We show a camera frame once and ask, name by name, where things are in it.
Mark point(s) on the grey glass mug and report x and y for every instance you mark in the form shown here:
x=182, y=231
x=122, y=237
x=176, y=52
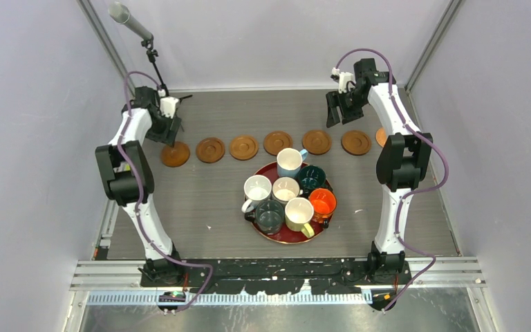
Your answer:
x=268, y=217

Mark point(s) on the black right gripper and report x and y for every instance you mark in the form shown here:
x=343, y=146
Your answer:
x=333, y=99

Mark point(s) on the microphone on stand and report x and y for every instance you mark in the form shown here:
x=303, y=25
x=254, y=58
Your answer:
x=121, y=15

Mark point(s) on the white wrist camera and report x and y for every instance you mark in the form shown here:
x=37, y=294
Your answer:
x=168, y=104
x=343, y=79

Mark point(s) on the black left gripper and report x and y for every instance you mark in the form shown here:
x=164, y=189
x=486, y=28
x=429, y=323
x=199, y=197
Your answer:
x=169, y=135

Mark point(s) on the pale yellow mug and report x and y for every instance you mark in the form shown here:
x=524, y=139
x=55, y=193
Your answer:
x=298, y=214

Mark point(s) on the light blue mug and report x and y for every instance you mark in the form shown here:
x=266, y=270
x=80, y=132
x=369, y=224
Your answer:
x=289, y=162

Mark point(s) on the white ribbed mug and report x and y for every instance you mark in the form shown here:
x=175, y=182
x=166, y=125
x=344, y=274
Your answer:
x=284, y=189

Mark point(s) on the orange mug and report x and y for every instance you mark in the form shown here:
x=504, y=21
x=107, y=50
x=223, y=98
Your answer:
x=324, y=203

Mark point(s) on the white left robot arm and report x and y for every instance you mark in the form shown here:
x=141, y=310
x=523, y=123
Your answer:
x=127, y=178

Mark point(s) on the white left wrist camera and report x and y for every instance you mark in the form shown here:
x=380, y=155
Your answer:
x=168, y=104

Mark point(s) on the white mug with handle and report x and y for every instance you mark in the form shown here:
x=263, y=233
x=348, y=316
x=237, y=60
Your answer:
x=256, y=188

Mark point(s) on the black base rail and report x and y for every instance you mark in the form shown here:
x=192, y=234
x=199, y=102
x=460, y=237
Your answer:
x=324, y=276

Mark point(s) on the wooden coaster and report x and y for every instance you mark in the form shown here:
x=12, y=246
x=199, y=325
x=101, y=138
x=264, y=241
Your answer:
x=244, y=147
x=317, y=142
x=176, y=155
x=356, y=143
x=210, y=150
x=276, y=141

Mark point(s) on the dark green mug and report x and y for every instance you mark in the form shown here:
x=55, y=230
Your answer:
x=310, y=178

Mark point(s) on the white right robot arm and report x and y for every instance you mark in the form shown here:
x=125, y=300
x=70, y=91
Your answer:
x=402, y=164

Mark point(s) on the woven rattan coaster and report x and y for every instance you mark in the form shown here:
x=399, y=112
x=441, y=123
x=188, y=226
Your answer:
x=381, y=137

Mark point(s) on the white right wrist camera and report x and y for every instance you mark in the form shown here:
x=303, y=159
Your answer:
x=343, y=79

